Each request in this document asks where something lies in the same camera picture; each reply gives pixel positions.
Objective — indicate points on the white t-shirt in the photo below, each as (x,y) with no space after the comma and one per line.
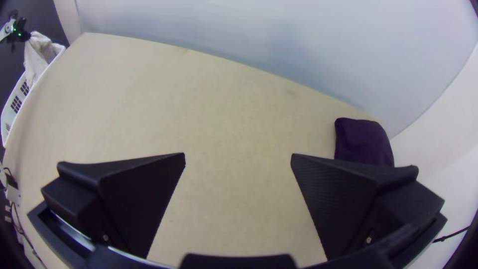
(37,56)

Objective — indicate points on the pile of folded clothes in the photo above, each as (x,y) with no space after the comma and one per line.
(362,142)

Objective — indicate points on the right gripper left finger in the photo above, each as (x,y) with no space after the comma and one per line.
(127,194)

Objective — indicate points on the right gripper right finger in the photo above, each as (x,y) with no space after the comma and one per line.
(343,201)

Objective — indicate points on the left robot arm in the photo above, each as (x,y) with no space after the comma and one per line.
(16,30)

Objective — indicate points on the white laundry basket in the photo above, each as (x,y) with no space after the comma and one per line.
(16,104)

